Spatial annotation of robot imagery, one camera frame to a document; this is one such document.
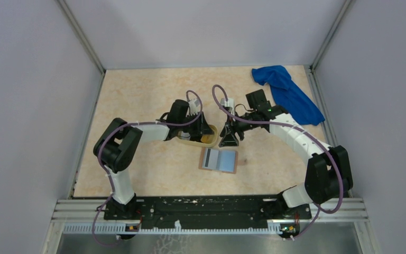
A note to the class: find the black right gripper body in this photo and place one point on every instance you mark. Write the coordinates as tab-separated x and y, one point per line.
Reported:
244	123

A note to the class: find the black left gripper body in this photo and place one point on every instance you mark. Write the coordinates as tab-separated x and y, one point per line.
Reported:
190	126

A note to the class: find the yellow credit cards stack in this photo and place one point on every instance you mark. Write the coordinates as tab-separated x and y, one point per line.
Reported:
207	139

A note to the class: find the cream plastic tray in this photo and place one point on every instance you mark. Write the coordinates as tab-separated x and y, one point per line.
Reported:
183	138

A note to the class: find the tan leather card holder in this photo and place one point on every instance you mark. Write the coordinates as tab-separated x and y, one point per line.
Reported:
228	161

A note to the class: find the blue cloth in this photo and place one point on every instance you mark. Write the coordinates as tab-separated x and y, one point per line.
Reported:
286	93

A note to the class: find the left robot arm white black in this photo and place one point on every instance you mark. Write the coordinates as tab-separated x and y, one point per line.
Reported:
116	147

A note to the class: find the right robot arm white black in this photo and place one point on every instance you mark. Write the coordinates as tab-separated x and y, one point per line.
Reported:
328	173

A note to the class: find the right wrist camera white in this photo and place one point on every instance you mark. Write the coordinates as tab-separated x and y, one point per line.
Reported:
228	104

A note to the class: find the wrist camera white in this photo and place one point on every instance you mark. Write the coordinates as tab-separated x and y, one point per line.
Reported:
228	104
194	106

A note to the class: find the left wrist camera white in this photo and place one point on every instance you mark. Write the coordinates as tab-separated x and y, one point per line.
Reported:
194	106

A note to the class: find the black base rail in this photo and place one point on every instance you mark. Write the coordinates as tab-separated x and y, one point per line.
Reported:
217	212

